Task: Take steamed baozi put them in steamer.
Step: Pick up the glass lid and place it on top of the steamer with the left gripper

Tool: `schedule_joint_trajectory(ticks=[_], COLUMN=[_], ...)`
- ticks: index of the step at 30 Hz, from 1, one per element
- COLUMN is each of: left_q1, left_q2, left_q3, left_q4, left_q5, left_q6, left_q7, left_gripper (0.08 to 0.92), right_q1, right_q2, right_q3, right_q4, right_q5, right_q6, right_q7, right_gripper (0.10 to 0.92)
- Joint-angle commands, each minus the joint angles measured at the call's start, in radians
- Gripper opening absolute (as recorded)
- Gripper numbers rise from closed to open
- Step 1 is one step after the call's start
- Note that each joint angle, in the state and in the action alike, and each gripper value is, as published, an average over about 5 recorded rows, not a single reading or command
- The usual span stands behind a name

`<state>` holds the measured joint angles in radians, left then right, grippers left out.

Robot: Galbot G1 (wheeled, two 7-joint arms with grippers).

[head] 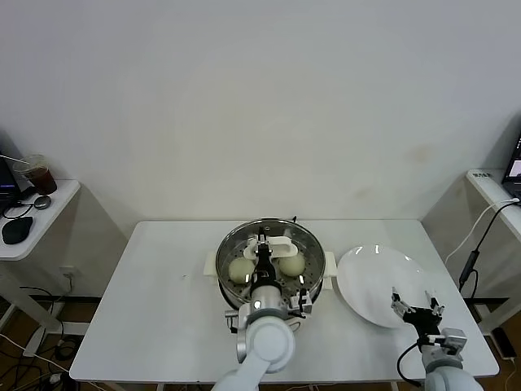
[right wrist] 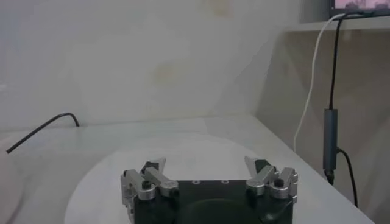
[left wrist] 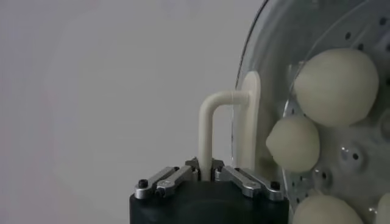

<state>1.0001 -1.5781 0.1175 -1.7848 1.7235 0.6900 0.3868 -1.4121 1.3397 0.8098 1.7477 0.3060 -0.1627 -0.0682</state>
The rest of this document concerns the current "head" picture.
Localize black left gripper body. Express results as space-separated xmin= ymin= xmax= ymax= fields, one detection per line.
xmin=248 ymin=253 xmax=282 ymax=290

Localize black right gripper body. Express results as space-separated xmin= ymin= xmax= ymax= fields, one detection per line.
xmin=404 ymin=307 xmax=444 ymax=338

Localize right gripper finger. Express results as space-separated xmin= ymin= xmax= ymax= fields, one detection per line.
xmin=422 ymin=289 xmax=446 ymax=318
xmin=390 ymin=286 xmax=413 ymax=322

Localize glass lid with cream handle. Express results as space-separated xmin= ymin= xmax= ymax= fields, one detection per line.
xmin=215 ymin=218 xmax=326 ymax=305

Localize white steamed baozi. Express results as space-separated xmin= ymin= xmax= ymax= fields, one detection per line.
xmin=229 ymin=259 xmax=256 ymax=284
xmin=278 ymin=255 xmax=306 ymax=277

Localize stainless steel steamer basket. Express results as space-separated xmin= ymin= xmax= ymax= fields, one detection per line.
xmin=203 ymin=218 xmax=339 ymax=314

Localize white round plate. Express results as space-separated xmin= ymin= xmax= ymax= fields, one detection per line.
xmin=336 ymin=244 xmax=436 ymax=330

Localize black floor power strip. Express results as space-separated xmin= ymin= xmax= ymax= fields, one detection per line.
xmin=490 ymin=327 xmax=517 ymax=360

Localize black laptop with lit screen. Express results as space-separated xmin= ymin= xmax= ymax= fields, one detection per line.
xmin=501 ymin=136 xmax=521 ymax=195

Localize white side table with mouse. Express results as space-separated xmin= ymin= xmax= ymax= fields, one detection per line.
xmin=0 ymin=178 xmax=129 ymax=358

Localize plastic cup of iced coffee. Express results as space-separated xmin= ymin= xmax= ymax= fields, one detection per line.
xmin=22 ymin=153 xmax=58 ymax=196

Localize black computer mouse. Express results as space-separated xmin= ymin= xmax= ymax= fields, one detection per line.
xmin=1 ymin=216 xmax=33 ymax=245

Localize dark laptop beside coffee cup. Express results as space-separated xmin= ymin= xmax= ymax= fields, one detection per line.
xmin=0 ymin=152 xmax=24 ymax=203

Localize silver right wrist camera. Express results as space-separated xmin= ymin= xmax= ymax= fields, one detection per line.
xmin=441 ymin=327 xmax=468 ymax=352

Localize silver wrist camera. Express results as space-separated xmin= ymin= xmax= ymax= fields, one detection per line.
xmin=288 ymin=288 xmax=314 ymax=319
xmin=441 ymin=327 xmax=468 ymax=352

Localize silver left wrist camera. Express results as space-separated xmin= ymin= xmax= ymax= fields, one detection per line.
xmin=288 ymin=288 xmax=314 ymax=319

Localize black cable with adapter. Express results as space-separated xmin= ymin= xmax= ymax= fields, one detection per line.
xmin=458 ymin=201 xmax=521 ymax=291

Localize white charging cable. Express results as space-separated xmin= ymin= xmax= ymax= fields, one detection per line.
xmin=444 ymin=198 xmax=521 ymax=266

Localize black cable on side table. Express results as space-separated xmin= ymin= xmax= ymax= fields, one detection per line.
xmin=2 ymin=198 xmax=37 ymax=222

